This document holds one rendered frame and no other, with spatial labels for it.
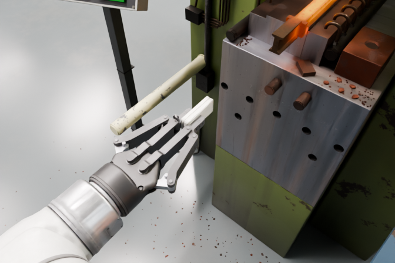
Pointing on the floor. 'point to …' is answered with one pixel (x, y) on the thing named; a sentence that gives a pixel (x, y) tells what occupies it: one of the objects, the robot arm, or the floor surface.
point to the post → (121, 58)
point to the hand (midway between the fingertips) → (197, 114)
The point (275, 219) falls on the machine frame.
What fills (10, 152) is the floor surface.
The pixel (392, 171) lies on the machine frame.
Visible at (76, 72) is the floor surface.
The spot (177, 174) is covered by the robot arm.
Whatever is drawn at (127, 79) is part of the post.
